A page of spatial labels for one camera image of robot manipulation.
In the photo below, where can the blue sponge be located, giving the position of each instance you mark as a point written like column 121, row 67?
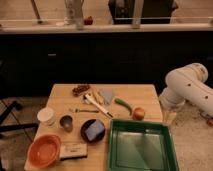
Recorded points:
column 94, row 130

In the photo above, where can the white cup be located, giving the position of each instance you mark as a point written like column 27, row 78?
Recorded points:
column 46, row 116

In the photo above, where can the small metal cup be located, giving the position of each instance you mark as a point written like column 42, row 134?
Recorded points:
column 66, row 123

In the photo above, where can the green plastic tray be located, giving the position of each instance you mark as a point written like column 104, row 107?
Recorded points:
column 140, row 146

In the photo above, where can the orange bowl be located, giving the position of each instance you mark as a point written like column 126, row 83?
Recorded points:
column 44, row 151

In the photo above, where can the black chair base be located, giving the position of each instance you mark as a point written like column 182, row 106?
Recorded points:
column 18, row 126

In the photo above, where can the dark cabinet counter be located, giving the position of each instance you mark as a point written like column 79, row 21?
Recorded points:
column 31, row 63

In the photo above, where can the grey cloth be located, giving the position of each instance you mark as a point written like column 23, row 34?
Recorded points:
column 107, row 95

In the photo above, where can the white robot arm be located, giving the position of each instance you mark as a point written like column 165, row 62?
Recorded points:
column 186, row 84

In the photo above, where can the white handled utensil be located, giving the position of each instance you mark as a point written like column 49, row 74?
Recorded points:
column 101, row 108

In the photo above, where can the yellow corn piece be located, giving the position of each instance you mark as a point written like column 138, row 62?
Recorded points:
column 97, row 97

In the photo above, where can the green pepper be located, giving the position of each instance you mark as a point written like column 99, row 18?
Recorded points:
column 124, row 104

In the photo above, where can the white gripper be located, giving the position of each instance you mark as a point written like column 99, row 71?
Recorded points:
column 168, row 115

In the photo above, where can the black plate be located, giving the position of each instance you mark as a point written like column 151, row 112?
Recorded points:
column 84, row 128

